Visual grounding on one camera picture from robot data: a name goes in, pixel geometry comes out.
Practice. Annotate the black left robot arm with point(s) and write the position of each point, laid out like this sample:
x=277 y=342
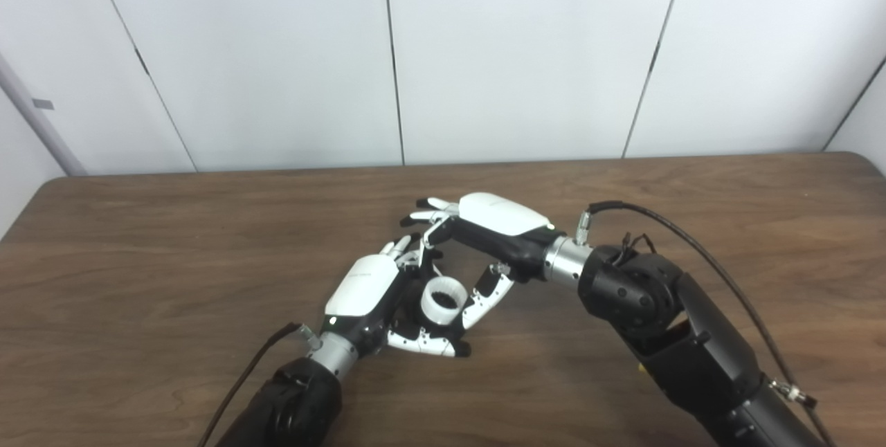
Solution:
x=297 y=405

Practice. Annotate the round black plastic part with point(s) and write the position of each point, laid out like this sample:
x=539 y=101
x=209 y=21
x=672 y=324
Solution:
x=445 y=301

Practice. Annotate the grey wall corner post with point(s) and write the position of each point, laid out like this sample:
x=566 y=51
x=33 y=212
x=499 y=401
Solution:
x=41 y=122

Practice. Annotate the white and black right hand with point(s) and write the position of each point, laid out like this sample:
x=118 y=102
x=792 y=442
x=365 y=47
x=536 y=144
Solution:
x=502 y=222

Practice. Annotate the small grey post label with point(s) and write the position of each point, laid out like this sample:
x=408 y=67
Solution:
x=43 y=104

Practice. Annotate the white and black left hand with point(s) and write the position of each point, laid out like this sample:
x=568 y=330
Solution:
x=363 y=288

